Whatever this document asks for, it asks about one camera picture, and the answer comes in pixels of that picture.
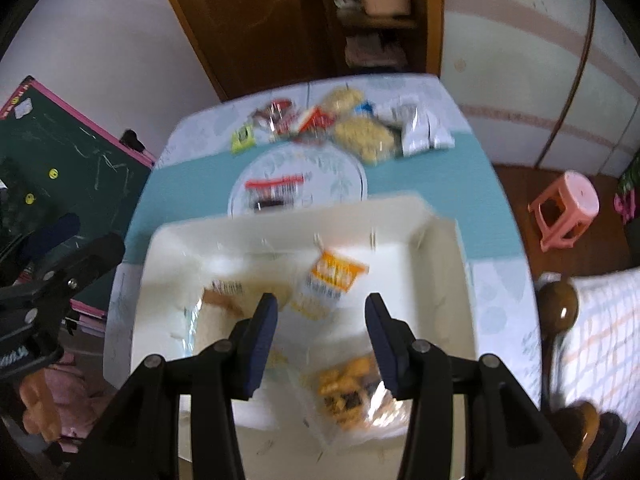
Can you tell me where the large yellow noodle packet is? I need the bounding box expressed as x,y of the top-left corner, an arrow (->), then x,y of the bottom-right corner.
332,116 -> 396,163

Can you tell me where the black chalkboard clip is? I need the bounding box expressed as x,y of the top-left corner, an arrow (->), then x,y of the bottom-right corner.
120,130 -> 147,154

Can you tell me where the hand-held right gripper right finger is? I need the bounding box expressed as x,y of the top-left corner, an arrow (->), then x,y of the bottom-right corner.
364,292 -> 576,480

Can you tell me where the green and pink bag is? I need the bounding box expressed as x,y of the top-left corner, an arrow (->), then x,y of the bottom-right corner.
614,152 -> 640,223

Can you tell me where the silver snack packet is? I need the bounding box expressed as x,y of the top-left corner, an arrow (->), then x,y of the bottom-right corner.
400,105 -> 453,157

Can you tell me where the pink cloth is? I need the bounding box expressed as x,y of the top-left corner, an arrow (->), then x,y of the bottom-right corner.
45,355 -> 108,453

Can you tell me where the small yellow noodle packet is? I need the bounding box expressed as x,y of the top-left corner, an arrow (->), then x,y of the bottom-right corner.
320,87 -> 366,113

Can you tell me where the round floral plate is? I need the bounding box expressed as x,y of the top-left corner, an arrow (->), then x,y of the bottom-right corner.
227,141 -> 368,218

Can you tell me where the green chalkboard with pink frame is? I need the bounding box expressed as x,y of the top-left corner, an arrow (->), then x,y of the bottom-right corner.
0,76 -> 156,318

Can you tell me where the brown teddy bear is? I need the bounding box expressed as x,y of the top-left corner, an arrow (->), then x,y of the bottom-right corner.
20,375 -> 62,443

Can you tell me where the clear bread packet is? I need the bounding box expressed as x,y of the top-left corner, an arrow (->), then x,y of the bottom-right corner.
192,280 -> 293,356

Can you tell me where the plaid blanket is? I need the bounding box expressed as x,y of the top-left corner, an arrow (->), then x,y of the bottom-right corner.
542,267 -> 640,421

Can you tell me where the stack of papers on shelf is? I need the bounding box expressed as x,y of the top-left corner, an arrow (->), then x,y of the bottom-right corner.
345,35 -> 408,71

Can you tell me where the brown wooden shelf unit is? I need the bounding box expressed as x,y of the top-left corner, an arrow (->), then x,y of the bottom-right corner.
320,0 -> 446,78

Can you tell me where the brown wooden door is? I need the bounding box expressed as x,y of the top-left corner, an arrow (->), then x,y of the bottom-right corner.
150,0 -> 351,101

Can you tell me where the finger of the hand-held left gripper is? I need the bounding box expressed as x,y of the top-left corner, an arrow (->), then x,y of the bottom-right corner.
0,232 -> 126,312
0,212 -> 81,282

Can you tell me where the red striped clear snack packet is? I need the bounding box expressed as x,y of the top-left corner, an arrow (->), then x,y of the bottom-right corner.
244,174 -> 307,211

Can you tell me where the orange snack packet clear wrapper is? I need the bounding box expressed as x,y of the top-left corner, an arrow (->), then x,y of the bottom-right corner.
300,352 -> 413,448

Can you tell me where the red and white snack packet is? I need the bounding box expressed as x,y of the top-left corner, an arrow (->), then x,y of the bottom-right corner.
298,106 -> 337,133

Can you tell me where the pink plastic stool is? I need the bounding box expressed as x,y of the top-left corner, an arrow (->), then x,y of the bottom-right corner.
529,171 -> 600,251

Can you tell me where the small green snack packet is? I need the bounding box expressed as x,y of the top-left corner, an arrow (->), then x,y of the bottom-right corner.
230,125 -> 256,155

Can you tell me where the orange and white snack packet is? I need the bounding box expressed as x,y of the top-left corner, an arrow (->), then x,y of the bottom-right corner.
290,247 -> 370,321

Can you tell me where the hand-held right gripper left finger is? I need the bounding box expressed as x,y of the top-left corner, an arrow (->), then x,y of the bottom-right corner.
65,292 -> 278,480

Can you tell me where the wooden bed post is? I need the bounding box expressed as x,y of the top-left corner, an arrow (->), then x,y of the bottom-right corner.
537,280 -> 628,478

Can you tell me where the pale sliding wardrobe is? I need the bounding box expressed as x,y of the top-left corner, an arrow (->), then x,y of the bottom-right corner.
440,0 -> 640,176

